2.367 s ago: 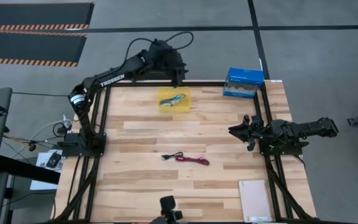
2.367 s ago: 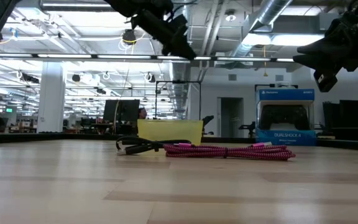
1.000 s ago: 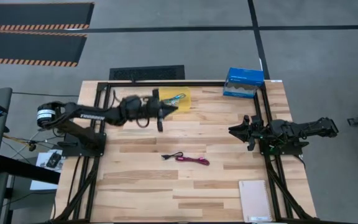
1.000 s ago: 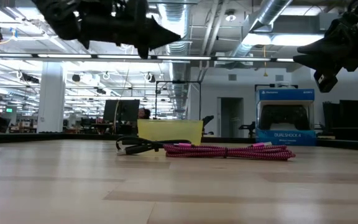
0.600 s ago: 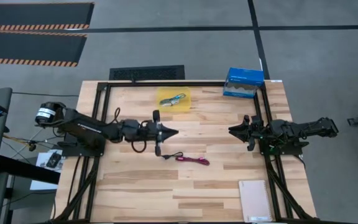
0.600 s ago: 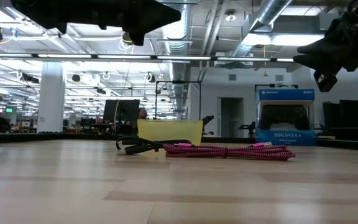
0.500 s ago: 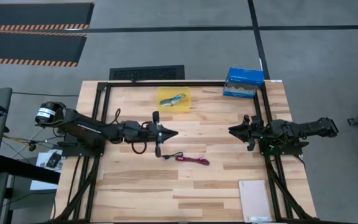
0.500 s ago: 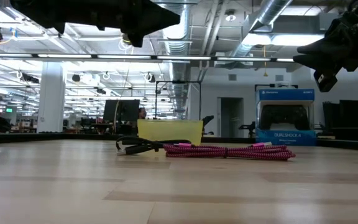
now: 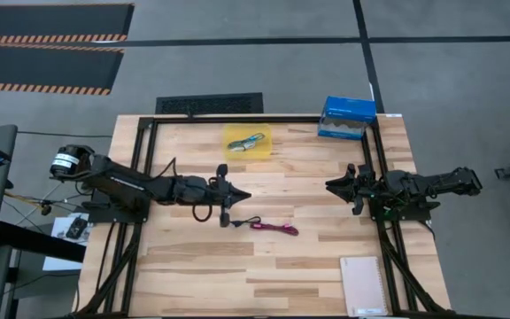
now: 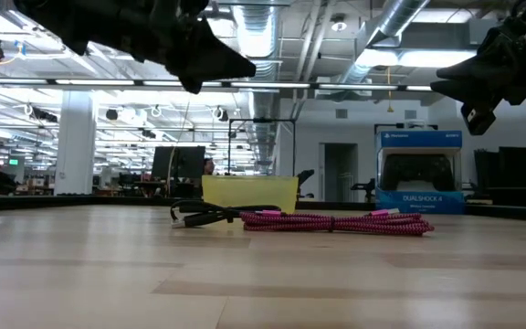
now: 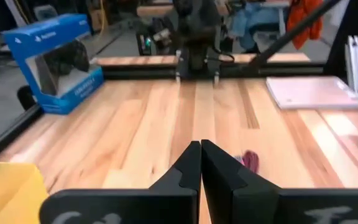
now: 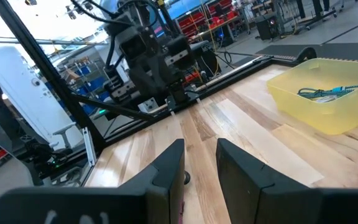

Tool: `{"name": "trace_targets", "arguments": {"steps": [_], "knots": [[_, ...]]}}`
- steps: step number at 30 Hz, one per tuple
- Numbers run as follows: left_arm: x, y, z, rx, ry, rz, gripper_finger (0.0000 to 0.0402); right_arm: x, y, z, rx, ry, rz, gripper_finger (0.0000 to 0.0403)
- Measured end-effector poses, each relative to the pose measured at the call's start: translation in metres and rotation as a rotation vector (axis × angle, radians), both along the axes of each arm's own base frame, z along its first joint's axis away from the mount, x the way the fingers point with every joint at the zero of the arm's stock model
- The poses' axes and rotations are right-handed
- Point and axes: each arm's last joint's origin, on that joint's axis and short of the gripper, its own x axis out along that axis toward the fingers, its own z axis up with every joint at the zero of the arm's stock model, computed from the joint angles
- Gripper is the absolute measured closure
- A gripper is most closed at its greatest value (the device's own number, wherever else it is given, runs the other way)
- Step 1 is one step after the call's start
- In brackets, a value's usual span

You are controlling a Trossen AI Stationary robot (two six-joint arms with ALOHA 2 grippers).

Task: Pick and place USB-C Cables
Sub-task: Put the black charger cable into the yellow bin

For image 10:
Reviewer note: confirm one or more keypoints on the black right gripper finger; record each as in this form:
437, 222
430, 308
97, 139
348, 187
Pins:
468, 91
468, 73

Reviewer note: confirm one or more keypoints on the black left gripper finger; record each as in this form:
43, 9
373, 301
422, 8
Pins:
213, 59
192, 84

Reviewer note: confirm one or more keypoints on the black background monitor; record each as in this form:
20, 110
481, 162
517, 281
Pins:
178, 162

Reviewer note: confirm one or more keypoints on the person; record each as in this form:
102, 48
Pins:
208, 166

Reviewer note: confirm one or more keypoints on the black cabinets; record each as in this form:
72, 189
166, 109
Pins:
514, 166

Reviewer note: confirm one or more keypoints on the blue game controller box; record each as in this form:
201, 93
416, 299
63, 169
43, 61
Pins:
418, 201

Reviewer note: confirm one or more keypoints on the yellow translucent plastic container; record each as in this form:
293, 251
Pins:
249, 192

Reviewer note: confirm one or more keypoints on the white square column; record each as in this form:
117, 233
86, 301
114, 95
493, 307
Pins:
75, 141

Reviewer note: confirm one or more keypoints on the black office chair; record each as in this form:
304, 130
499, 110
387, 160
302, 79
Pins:
304, 176

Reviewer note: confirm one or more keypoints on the silver ventilation duct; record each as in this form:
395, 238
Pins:
395, 18
256, 27

